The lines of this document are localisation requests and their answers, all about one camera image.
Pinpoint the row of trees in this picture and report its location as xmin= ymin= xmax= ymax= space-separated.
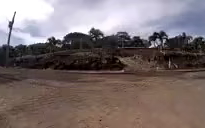
xmin=0 ymin=27 xmax=205 ymax=66

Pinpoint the utility pole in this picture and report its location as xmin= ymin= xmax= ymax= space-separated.
xmin=4 ymin=10 xmax=17 ymax=68

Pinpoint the pale kerb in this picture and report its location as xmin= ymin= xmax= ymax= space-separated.
xmin=56 ymin=67 xmax=205 ymax=75

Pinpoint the earth embankment with grass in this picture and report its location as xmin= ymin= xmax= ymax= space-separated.
xmin=9 ymin=47 xmax=205 ymax=72

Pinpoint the muddy brick paved road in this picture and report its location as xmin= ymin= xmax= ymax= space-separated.
xmin=0 ymin=63 xmax=205 ymax=128

